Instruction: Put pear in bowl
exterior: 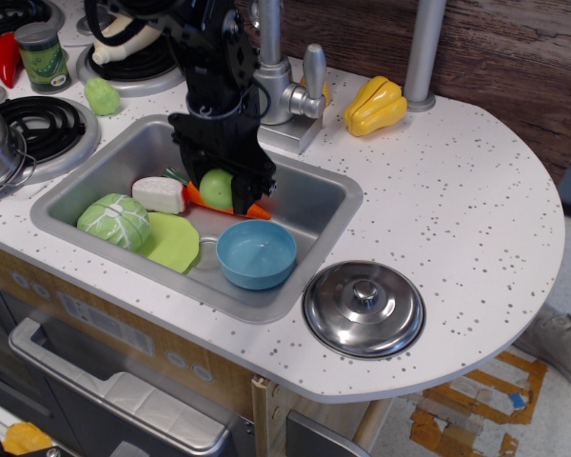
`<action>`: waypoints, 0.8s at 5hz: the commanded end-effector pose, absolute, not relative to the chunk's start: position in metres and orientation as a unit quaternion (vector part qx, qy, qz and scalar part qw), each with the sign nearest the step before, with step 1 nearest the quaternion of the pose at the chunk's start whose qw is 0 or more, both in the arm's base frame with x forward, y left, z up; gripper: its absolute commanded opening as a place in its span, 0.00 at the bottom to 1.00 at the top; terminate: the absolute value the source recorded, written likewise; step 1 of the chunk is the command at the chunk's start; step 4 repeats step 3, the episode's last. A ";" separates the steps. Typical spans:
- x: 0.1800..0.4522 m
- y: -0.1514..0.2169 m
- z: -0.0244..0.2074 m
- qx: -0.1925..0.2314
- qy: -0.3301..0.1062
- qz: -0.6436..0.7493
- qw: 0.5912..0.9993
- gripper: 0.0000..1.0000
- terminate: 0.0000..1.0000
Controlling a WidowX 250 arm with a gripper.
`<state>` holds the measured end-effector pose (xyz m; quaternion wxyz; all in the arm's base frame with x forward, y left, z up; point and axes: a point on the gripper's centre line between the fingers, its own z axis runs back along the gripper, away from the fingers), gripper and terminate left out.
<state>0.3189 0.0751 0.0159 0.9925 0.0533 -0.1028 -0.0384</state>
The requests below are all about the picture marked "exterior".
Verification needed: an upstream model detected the far left stove burner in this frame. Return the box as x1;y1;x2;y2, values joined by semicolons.
0;0;64;35

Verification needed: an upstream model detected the grey stove knob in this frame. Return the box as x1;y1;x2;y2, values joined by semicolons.
76;16;92;36

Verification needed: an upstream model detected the white toy radish slice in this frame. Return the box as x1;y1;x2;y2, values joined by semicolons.
131;177;188;214

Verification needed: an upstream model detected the grey vertical pole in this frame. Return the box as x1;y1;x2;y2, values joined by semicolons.
404;0;446;112

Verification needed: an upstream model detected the small green toy vegetable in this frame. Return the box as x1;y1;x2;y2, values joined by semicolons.
84;78;121;116

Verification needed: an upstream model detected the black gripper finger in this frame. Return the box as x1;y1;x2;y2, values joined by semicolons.
183;159;209;189
231;173;275;215

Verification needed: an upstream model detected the white toy mayonnaise bottle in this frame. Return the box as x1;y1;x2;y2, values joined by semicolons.
91;13;166;65

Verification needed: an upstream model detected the green toy cabbage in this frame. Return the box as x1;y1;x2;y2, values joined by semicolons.
76;193;150;251

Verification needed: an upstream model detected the black stove burner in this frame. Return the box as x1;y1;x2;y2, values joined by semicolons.
0;95;101;185
76;36;185;98

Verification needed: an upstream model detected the steel pot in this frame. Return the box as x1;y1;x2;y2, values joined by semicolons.
0;115;36;191

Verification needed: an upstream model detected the yellow object at bottom left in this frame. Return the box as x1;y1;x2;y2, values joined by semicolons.
3;422;52;456

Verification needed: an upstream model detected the front black stove burner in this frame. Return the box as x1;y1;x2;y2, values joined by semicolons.
0;95;101;185

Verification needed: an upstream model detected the orange toy carrot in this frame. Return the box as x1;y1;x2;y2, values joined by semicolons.
162;168;271;220

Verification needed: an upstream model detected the red toy chili pepper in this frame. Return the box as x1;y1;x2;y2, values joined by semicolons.
0;31;21;89

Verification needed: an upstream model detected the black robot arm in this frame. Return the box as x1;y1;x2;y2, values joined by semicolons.
84;1;276;215

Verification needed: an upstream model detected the rear black stove burner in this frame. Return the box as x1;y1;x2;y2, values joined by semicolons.
76;36;185;98

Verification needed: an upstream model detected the silver toy faucet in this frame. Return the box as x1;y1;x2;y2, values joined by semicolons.
247;0;328;154

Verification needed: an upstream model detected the green toy can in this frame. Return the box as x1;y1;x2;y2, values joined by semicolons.
14;23;71;94

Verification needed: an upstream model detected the yellow toy bell pepper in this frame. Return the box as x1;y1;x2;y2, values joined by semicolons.
344;76;408;137

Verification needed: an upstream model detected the grey oven door handle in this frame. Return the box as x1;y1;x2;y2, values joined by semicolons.
9;318;237;456

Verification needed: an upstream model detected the grey sneaker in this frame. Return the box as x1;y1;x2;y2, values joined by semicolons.
514;305;571;384

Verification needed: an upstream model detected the blue plastic bowl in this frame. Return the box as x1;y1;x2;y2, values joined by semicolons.
216;220;297;290

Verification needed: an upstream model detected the steel pot lid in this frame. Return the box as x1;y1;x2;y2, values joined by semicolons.
303;261;426;359

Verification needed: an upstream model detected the green toy pear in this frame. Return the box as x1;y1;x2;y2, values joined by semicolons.
199;169;232;209

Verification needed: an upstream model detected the light green lettuce leaf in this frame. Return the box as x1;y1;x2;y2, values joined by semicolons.
136;212;200;273

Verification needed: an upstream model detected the silver sink basin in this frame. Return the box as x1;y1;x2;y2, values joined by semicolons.
30;115;363;323

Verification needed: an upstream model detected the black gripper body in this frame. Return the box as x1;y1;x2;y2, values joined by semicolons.
167;89;276;179

